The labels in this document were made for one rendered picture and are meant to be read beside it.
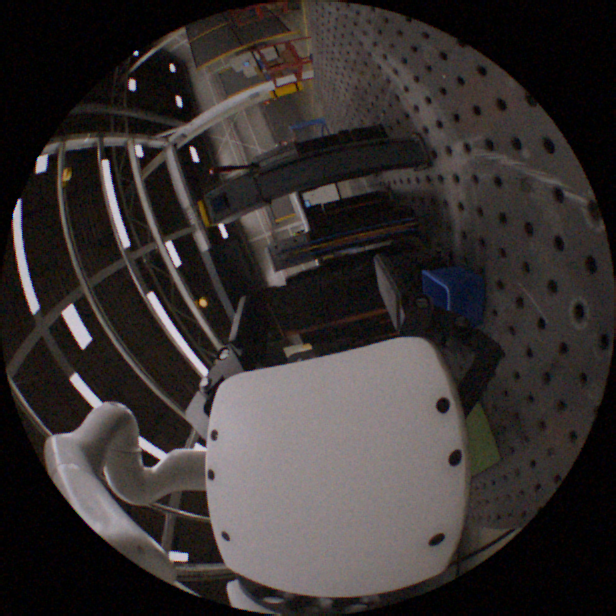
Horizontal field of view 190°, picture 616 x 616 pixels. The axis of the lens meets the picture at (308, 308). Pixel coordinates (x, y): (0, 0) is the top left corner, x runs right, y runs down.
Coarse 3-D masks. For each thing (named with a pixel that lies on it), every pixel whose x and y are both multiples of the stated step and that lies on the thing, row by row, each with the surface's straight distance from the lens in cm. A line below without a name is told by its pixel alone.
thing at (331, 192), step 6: (324, 186) 849; (330, 186) 850; (336, 186) 854; (312, 192) 847; (318, 192) 847; (324, 192) 847; (330, 192) 848; (336, 192) 850; (294, 198) 852; (306, 198) 848; (312, 198) 847; (318, 198) 846; (324, 198) 847; (330, 198) 848; (336, 198) 849; (294, 204) 852; (306, 204) 845; (312, 204) 847; (300, 216) 853
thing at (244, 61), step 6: (258, 48) 1093; (270, 48) 1068; (276, 48) 1062; (246, 54) 1081; (264, 54) 1067; (270, 54) 1079; (276, 54) 1091; (234, 60) 1077; (240, 60) 1058; (246, 60) 1065; (252, 60) 1077; (234, 66) 1074; (240, 66) 1086; (246, 66) 1098
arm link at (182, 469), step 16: (112, 464) 46; (128, 464) 45; (160, 464) 47; (176, 464) 44; (192, 464) 43; (112, 480) 48; (128, 480) 46; (144, 480) 46; (160, 480) 45; (176, 480) 44; (192, 480) 44; (128, 496) 48; (144, 496) 47; (160, 496) 47
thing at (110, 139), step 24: (48, 144) 358; (72, 144) 385; (96, 144) 405; (120, 144) 431; (144, 144) 472; (168, 144) 512; (168, 168) 484; (192, 216) 442; (168, 240) 367; (120, 264) 295; (144, 288) 288; (48, 336) 237; (192, 432) 336; (168, 528) 333; (168, 552) 354
